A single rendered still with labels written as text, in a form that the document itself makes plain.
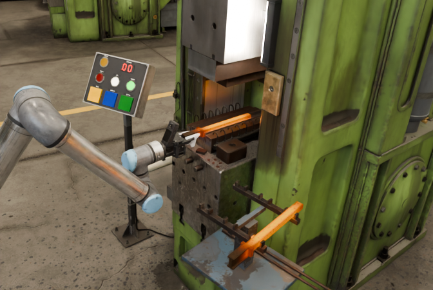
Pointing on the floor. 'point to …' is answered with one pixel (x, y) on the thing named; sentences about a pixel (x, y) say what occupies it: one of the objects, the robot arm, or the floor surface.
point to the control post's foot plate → (120, 232)
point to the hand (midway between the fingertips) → (196, 132)
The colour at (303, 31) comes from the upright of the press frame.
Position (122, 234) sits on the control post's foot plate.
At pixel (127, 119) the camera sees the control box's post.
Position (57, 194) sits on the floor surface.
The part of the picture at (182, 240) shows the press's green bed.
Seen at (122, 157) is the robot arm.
